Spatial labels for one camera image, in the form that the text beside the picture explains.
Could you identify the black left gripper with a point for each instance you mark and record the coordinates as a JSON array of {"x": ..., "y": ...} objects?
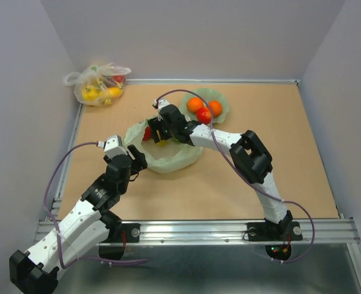
[{"x": 139, "y": 162}]

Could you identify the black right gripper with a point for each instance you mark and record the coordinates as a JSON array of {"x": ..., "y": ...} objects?
[{"x": 154, "y": 124}]

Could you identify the green avocado print plastic bag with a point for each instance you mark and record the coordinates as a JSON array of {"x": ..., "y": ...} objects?
[{"x": 162, "y": 160}]

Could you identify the orange fruit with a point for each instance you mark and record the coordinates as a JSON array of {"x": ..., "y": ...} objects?
[
  {"x": 216, "y": 107},
  {"x": 194, "y": 104}
]

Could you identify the red tomato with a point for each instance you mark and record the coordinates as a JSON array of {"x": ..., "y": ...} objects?
[{"x": 203, "y": 115}]

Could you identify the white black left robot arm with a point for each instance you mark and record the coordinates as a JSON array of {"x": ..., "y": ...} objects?
[{"x": 90, "y": 221}]

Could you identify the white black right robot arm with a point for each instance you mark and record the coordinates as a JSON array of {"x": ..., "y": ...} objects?
[{"x": 249, "y": 157}]

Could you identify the yellow fruit in bag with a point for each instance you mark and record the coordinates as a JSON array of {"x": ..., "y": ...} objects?
[{"x": 162, "y": 143}]

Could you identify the clear plastic bag of fruit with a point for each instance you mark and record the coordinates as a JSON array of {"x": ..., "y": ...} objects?
[{"x": 98, "y": 85}]

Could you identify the green scalloped bowl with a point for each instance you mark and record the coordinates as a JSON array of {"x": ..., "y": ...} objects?
[{"x": 208, "y": 94}]

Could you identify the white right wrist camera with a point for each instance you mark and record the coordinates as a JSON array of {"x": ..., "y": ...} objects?
[{"x": 159, "y": 104}]

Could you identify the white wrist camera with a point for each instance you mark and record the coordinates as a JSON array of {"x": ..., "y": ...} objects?
[
  {"x": 112, "y": 146},
  {"x": 159, "y": 104}
]

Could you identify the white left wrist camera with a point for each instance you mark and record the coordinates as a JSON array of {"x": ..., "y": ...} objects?
[{"x": 112, "y": 146}]

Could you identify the aluminium mounting rail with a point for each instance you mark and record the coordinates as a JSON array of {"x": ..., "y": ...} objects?
[{"x": 232, "y": 232}]

